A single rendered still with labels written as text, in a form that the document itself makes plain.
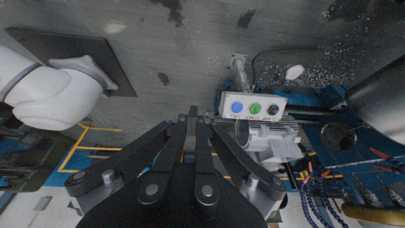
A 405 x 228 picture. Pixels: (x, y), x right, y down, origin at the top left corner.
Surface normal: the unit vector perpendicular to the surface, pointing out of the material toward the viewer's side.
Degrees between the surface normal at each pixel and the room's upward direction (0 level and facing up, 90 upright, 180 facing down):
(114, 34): 0
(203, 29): 0
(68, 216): 90
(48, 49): 3
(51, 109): 65
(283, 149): 90
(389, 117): 69
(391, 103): 81
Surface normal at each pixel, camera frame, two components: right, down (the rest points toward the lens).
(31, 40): 0.04, 0.84
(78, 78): 0.74, -0.43
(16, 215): 0.11, -0.56
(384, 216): -0.71, -0.40
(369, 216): -0.93, -0.22
